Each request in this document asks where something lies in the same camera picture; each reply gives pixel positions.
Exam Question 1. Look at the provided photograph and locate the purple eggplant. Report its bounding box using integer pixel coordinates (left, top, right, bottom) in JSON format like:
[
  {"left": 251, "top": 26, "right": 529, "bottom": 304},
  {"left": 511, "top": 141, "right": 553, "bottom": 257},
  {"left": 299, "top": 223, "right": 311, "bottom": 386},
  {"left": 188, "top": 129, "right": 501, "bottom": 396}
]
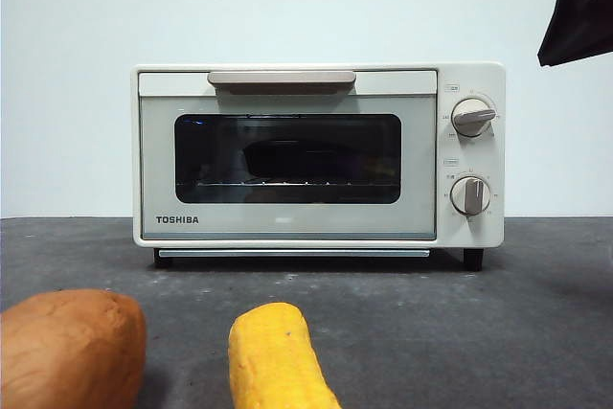
[{"left": 241, "top": 138, "right": 370, "bottom": 180}]

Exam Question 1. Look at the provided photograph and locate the glass oven door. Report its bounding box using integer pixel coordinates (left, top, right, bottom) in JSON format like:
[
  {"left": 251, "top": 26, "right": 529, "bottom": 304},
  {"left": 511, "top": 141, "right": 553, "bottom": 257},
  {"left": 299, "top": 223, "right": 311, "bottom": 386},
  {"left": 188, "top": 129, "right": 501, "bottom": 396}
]
[{"left": 137, "top": 68, "right": 439, "bottom": 241}]

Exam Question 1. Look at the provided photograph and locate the white Toshiba toaster oven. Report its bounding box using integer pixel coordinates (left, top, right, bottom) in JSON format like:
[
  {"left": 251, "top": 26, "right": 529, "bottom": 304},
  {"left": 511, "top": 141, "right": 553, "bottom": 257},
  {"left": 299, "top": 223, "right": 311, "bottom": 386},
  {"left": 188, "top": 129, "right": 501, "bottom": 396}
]
[{"left": 129, "top": 61, "right": 507, "bottom": 270}]

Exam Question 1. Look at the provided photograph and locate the beige knob with sideways grip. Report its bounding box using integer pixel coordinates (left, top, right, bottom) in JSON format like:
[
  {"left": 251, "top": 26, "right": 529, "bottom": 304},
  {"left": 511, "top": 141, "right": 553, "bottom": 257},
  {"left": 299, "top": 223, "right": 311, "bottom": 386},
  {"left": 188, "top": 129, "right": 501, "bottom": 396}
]
[{"left": 451, "top": 97, "right": 498, "bottom": 138}]

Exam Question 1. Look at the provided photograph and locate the yellow corn cob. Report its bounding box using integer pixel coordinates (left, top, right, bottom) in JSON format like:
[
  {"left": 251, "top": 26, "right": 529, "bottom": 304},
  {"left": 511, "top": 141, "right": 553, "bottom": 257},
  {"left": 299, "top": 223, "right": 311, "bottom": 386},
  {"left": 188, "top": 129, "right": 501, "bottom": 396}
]
[{"left": 227, "top": 302, "right": 342, "bottom": 409}]

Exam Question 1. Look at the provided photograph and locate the orange-brown sweet potato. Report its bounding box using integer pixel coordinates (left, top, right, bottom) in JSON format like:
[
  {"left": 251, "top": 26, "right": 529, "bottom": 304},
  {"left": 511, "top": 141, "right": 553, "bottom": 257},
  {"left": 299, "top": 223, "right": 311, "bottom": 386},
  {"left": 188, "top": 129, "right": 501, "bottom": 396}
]
[{"left": 0, "top": 288, "right": 148, "bottom": 409}]

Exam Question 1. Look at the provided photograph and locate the beige oven door handle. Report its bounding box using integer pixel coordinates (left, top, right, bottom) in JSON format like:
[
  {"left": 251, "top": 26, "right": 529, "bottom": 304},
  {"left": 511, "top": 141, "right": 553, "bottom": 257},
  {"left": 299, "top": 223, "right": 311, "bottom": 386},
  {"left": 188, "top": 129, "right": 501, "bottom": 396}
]
[{"left": 206, "top": 70, "right": 358, "bottom": 95}]

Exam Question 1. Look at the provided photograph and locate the metal wire oven rack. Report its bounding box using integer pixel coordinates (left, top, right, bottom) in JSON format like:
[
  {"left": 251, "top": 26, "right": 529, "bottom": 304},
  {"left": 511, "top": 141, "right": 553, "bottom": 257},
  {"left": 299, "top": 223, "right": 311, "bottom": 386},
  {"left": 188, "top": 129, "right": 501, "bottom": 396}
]
[{"left": 191, "top": 180, "right": 379, "bottom": 189}]

